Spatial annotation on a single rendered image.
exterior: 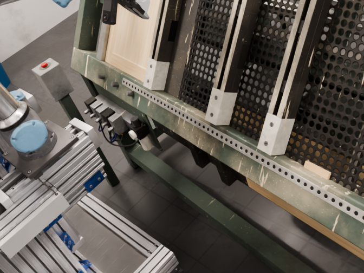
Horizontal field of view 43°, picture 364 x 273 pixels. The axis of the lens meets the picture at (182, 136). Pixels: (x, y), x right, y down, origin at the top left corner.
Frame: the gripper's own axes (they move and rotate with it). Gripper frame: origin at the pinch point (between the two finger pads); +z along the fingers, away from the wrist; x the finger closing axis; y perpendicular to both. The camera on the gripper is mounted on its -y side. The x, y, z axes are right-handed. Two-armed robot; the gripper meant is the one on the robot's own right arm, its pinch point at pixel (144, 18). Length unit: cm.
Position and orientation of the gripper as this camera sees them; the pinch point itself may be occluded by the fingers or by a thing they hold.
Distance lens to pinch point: 164.2
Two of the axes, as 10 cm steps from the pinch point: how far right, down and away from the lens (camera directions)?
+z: 5.7, 3.5, 7.4
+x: -6.8, -3.1, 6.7
